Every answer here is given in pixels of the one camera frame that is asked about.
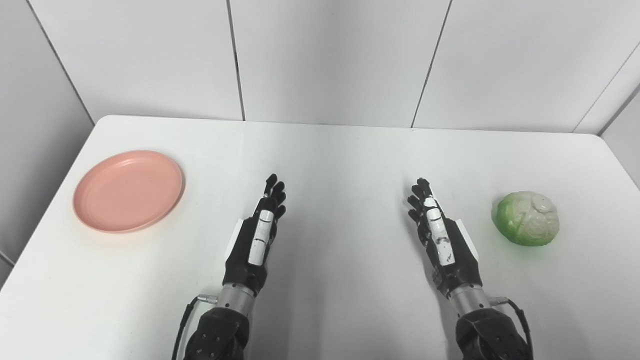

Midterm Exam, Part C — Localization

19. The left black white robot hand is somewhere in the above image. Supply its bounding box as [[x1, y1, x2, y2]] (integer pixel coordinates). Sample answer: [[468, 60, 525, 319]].
[[222, 173, 287, 297]]

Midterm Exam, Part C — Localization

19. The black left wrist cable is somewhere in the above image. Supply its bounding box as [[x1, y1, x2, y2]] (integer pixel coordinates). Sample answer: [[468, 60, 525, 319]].
[[171, 294, 219, 360]]

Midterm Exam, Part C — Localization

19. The pink round plate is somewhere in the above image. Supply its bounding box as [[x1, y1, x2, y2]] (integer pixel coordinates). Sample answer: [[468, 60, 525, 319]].
[[73, 150, 185, 234]]

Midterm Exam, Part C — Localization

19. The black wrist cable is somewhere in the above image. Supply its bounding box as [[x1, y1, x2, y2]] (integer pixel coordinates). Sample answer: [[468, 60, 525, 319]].
[[488, 296, 535, 360], [171, 294, 219, 360]]

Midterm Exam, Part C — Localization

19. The green white cabbage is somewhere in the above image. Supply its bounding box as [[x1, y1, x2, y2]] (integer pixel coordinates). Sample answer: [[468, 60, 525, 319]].
[[492, 191, 560, 247]]

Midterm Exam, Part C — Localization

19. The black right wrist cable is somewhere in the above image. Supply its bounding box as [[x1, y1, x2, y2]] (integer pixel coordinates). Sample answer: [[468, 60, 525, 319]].
[[488, 296, 535, 360]]

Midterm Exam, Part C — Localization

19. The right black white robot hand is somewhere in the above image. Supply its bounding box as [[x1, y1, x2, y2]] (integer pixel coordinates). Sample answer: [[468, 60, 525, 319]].
[[407, 177, 484, 299]]

